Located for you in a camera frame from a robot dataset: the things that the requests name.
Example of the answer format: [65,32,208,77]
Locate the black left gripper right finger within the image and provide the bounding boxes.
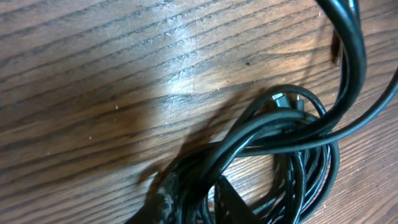
[214,175,260,224]

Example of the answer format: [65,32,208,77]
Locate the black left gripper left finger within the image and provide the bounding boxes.
[125,172,179,224]

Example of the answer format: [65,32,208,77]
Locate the black USB-C cable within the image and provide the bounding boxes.
[177,0,398,224]

